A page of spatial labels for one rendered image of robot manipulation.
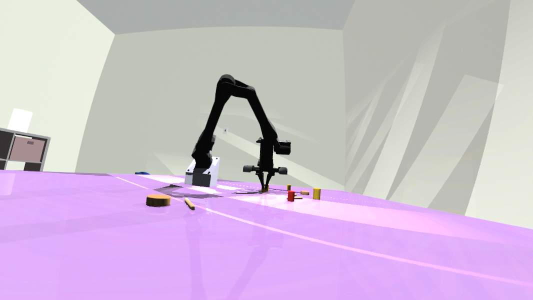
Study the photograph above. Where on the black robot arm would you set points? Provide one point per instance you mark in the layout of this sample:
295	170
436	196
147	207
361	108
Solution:
228	86

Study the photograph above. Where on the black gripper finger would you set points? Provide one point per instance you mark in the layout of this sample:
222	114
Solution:
261	178
268	179

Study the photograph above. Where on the red cylinder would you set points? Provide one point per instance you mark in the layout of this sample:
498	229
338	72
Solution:
291	196

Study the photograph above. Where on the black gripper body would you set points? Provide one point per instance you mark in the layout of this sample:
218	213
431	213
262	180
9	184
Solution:
266	162

